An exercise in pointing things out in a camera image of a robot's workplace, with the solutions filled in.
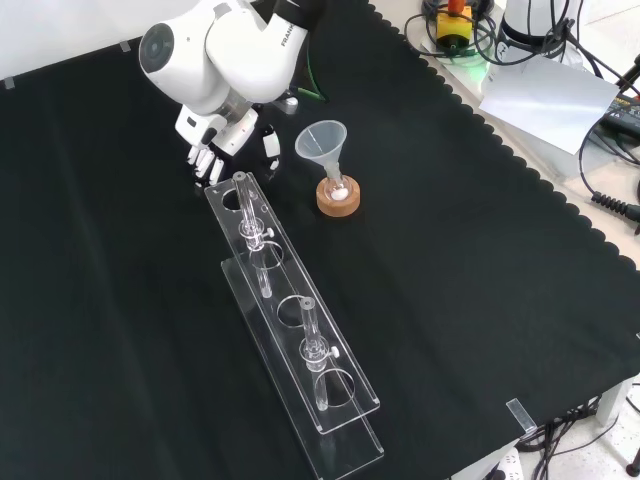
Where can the white power strip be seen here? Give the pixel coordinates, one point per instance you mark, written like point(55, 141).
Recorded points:
point(507, 465)

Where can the black device with yellow label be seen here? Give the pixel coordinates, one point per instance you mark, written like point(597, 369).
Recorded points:
point(624, 112)

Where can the translucent plastic funnel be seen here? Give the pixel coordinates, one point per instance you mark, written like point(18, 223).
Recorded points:
point(320, 145)

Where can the yellow stop button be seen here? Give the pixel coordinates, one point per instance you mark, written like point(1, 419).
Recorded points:
point(454, 25)

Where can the pale board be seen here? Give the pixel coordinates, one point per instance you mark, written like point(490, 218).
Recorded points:
point(545, 100)

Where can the clear round-bottom flask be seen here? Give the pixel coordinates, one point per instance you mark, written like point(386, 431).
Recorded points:
point(338, 191)

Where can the grey tape piece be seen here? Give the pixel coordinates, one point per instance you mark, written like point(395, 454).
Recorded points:
point(9, 82)
point(125, 46)

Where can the white table leg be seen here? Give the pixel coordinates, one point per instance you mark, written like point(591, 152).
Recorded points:
point(612, 405)

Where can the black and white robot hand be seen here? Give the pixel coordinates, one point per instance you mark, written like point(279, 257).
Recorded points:
point(220, 132)

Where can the clear glass weighing funnel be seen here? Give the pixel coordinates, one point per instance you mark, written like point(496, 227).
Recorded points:
point(254, 195)

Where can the black cloth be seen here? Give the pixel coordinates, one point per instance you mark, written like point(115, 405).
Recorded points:
point(450, 250)

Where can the clear acrylic funnel stand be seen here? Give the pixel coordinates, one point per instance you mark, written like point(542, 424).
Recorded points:
point(295, 320)

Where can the clear tape strip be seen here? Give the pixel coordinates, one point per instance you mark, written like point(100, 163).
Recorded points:
point(520, 415)

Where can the black tripod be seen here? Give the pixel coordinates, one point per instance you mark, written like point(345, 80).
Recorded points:
point(631, 75)

